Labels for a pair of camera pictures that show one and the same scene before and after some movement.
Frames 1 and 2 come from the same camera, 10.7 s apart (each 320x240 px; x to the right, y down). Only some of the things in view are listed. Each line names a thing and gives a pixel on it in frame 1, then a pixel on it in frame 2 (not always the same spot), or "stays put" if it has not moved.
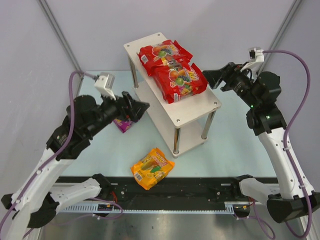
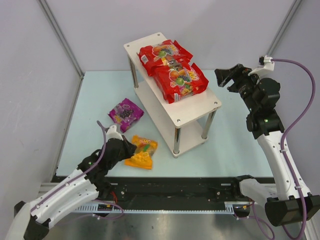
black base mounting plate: x=125 y=189 stays put
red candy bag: x=168 y=52 stays put
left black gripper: x=127 y=107 to x=127 y=146
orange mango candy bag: x=151 y=169 to x=142 y=157
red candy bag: x=177 y=82 stays put
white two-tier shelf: x=186 y=124 stays put
